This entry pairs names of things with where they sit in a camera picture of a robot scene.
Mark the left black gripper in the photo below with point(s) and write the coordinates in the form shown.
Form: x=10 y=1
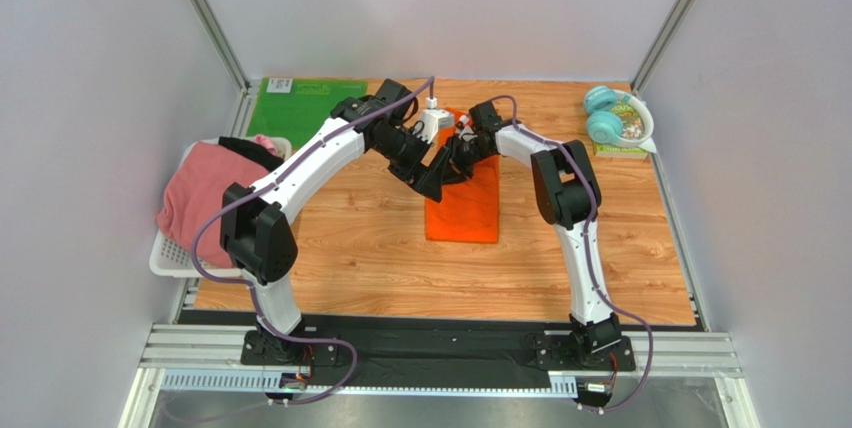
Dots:
x=428 y=180

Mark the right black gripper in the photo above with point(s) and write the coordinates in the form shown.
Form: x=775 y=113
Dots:
x=462 y=153

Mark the orange t shirt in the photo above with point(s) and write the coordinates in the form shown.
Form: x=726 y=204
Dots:
x=469 y=211

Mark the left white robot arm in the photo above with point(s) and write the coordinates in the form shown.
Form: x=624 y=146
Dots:
x=256 y=221

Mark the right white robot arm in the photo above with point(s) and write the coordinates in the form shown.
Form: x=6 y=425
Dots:
x=567 y=198

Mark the green cutting mat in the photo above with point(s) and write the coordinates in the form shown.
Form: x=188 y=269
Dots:
x=296 y=108

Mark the black t shirt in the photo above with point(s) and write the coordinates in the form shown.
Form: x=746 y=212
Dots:
x=252 y=151

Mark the colourful book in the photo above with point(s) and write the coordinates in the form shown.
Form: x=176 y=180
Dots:
x=629 y=128

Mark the pink t shirt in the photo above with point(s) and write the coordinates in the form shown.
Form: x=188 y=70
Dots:
x=195 y=192

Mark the white plastic basket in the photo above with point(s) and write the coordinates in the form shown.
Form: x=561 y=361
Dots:
x=169 y=259

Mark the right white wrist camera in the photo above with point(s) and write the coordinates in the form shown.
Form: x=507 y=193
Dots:
x=462 y=124

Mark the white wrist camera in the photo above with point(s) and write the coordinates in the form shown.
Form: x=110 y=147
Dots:
x=432 y=121
x=462 y=124

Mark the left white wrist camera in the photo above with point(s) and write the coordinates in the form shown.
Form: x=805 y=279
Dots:
x=432 y=121

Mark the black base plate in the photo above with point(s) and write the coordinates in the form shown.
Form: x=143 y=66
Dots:
x=432 y=353

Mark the aluminium frame rail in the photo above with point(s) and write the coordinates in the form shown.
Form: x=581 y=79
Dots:
x=201 y=357

